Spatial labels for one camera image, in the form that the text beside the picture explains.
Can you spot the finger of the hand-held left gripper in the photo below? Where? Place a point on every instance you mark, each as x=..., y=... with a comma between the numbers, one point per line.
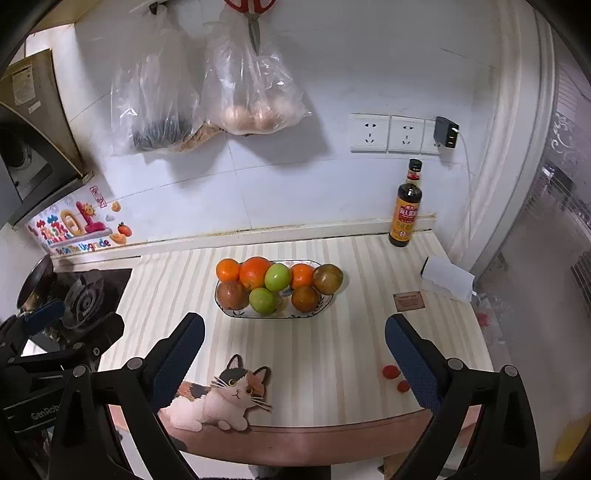
x=99, y=333
x=44, y=312

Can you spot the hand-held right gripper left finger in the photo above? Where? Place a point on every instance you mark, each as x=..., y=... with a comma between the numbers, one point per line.
x=178, y=357

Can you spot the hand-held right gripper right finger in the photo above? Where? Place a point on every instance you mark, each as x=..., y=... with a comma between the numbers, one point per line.
x=413, y=364

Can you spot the brownish tomato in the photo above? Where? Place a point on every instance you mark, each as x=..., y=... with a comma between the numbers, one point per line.
x=231, y=295

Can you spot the small orange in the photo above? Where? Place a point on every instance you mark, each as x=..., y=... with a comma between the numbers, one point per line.
x=228, y=270
x=302, y=276

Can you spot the green apple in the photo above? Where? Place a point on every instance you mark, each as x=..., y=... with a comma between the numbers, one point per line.
x=262, y=300
x=277, y=277

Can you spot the oval floral ceramic plate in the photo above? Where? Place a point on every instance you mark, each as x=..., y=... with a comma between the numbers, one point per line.
x=277, y=315

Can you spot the large orange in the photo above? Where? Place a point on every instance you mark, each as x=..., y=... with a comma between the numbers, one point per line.
x=254, y=272

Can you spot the greenish brown passion fruit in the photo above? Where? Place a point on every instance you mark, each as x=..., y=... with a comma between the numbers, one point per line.
x=328, y=278

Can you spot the orange brown passion fruit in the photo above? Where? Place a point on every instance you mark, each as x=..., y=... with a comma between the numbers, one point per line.
x=305, y=299

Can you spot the red cherry tomato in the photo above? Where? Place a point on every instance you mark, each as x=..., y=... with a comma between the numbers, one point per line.
x=389, y=371
x=403, y=386

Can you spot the black frying pan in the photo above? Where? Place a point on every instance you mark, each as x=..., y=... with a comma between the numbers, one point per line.
x=34, y=279

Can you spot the black gas stove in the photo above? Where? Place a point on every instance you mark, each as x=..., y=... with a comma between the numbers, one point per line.
x=115, y=282

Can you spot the brown tablecloth label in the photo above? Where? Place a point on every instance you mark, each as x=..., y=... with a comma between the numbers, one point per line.
x=408, y=301

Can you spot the striped cat print tablecloth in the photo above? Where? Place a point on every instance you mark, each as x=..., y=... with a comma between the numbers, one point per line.
x=332, y=360

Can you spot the white folded paper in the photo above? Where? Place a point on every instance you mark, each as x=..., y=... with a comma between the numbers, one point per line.
x=447, y=279

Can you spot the dark soy sauce bottle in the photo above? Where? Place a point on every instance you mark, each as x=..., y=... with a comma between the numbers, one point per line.
x=405, y=217

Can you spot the person's dark pants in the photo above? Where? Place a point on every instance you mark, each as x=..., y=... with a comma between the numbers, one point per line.
x=300, y=474

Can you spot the range hood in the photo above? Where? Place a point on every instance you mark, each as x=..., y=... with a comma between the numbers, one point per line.
x=32, y=152

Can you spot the patterned glass sliding door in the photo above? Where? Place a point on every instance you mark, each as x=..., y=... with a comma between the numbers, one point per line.
x=545, y=230

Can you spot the plastic bag with dark contents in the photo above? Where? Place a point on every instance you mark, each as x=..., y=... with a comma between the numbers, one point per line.
x=152, y=106

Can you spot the black plug charger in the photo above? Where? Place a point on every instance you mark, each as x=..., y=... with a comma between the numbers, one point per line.
x=446, y=132

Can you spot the plastic bag with eggs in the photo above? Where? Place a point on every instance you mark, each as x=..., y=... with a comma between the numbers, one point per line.
x=251, y=92

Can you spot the colourful wall sticker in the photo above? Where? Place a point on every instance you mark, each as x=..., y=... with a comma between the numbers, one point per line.
x=74, y=226

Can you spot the white wall socket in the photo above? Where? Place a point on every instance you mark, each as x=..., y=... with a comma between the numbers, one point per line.
x=369, y=134
x=406, y=134
x=429, y=143

